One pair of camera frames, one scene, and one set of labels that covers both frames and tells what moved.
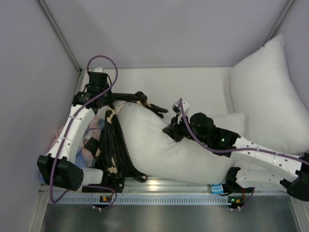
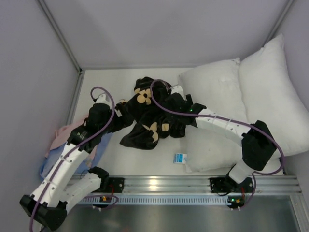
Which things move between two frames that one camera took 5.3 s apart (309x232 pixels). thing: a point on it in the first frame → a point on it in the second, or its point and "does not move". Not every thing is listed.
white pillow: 151,152 → 217,86
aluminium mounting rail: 152,188 does not move
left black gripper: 142,98 → 123,112
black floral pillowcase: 113,153 → 144,107
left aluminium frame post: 60,34 does not move
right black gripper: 174,128 → 169,106
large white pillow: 264,92 does not move
